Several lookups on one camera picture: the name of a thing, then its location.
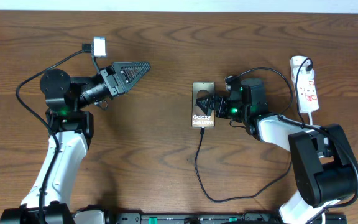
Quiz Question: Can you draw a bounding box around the gold Galaxy smartphone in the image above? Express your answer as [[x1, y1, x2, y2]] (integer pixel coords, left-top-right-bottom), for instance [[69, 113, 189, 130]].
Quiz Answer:
[[191, 82, 215, 128]]

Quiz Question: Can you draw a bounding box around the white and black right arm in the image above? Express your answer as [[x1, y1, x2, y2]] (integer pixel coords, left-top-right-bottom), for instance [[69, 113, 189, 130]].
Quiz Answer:
[[193, 77, 358, 223]]

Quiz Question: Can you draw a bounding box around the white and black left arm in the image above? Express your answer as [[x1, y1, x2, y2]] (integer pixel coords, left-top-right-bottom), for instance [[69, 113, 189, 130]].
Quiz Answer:
[[0, 62, 151, 223]]

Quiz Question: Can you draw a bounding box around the white USB charger plug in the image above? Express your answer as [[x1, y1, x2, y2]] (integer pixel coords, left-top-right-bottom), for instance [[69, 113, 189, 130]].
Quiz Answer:
[[291, 66, 315, 82]]

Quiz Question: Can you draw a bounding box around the white power strip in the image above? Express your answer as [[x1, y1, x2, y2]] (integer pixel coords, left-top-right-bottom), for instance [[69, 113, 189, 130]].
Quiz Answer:
[[290, 55, 319, 114]]

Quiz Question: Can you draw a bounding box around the black left camera cable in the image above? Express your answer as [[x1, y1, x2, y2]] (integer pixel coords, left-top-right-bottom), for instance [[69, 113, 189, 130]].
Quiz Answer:
[[15, 43, 94, 224]]

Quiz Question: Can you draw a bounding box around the black camera cable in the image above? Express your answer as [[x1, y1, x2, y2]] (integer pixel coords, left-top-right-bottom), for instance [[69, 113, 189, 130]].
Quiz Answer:
[[228, 67, 358, 224], [15, 43, 94, 224]]

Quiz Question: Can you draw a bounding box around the black right camera cable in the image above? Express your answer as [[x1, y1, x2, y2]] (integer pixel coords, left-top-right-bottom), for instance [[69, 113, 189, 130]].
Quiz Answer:
[[228, 67, 358, 224]]

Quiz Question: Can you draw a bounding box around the white power strip cord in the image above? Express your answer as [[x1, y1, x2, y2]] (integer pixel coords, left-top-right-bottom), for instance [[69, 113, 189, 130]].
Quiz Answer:
[[307, 112, 326, 224]]

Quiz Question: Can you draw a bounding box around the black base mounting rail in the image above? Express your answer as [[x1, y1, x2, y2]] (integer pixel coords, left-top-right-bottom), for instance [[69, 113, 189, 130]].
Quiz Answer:
[[73, 203, 347, 224]]

